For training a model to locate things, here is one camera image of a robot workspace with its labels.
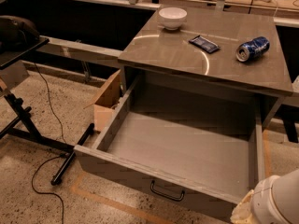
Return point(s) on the grey cabinet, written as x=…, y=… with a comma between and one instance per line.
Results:
x=202, y=75

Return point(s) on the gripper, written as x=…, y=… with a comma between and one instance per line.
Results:
x=261, y=199

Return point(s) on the blue soda can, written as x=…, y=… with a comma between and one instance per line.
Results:
x=252, y=49

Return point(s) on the grey top drawer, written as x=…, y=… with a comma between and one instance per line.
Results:
x=174, y=153

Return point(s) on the dark bag on stand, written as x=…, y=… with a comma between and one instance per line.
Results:
x=17, y=33

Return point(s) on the white ceramic bowl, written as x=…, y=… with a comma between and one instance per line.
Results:
x=171, y=18

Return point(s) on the grey metal rail bench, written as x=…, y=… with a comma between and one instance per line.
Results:
x=82, y=52

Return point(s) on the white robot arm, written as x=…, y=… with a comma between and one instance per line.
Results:
x=275, y=200

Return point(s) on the dark blue snack packet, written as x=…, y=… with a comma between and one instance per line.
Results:
x=204, y=44

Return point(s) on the black drawer handle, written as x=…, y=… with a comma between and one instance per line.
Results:
x=165, y=195

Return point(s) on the cardboard box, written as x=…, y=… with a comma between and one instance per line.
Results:
x=105, y=101

